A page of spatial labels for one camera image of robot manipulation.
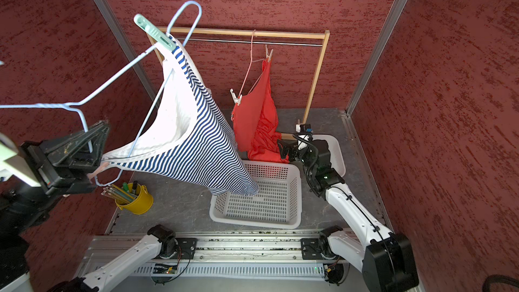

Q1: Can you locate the light blue wire hanger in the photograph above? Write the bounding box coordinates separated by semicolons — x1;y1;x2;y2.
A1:
0;1;203;187

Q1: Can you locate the white clothespin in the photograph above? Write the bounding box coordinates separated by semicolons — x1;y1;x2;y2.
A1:
230;89;243;106

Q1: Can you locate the white plastic tub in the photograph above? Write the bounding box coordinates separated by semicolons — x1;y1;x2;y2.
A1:
313;135;346;178

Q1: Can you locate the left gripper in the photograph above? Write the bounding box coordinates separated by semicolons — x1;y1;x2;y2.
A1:
0;115;114;231

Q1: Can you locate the blue white striped tank top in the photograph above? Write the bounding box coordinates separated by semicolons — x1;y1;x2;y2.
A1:
102;44;259;195

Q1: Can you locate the wooden clothes rack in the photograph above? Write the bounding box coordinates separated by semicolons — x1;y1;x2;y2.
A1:
172;27;330;124

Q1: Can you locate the aluminium corner post left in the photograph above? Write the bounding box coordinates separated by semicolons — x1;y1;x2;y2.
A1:
93;0;157;100

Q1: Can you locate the white perforated laundry basket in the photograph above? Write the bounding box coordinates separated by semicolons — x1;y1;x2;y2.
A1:
209;160;302;230

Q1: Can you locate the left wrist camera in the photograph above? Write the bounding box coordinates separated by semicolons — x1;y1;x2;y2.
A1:
1;133;41;187

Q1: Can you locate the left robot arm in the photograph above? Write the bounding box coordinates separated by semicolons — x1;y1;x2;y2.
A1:
1;121;177;291

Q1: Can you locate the pink wire hanger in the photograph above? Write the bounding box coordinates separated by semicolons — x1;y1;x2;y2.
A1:
238;29;260;101

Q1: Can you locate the red tank top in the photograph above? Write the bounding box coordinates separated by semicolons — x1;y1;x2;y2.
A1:
231;60;289;164

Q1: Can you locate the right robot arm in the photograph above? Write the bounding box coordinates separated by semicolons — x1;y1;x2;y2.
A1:
277;132;419;291

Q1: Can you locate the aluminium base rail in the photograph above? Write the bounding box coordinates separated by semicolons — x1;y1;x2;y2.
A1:
74;228;358;283

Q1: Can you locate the yellow pencil cup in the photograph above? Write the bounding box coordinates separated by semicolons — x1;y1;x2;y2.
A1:
101;182;154;215

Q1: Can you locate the aluminium corner post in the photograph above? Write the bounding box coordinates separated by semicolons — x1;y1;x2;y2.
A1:
93;0;157;100
345;0;408;118

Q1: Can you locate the aluminium corner post right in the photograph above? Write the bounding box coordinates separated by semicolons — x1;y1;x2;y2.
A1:
345;0;408;118

